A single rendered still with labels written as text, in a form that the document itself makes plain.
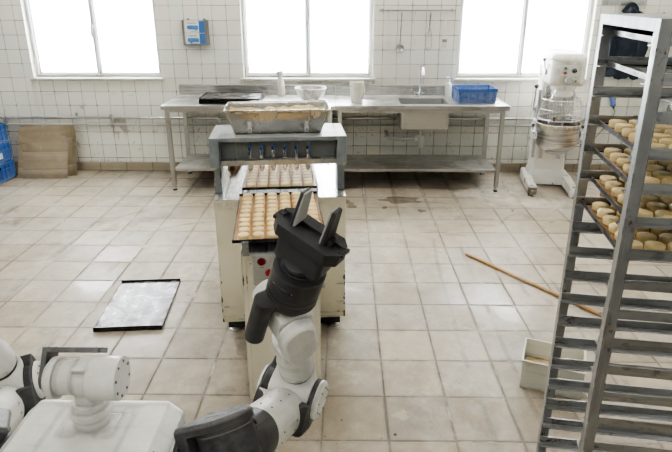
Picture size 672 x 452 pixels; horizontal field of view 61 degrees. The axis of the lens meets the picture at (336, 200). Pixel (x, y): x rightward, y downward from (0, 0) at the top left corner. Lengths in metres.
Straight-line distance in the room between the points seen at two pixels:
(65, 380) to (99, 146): 6.10
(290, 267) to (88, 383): 0.34
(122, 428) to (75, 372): 0.12
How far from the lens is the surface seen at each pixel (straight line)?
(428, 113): 5.76
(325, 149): 3.10
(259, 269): 2.44
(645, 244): 1.74
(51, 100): 7.09
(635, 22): 1.66
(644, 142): 1.55
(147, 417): 1.00
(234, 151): 3.10
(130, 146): 6.86
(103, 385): 0.94
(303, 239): 0.84
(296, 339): 0.96
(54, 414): 1.06
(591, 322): 2.25
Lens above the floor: 1.86
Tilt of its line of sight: 20 degrees down
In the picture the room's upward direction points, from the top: straight up
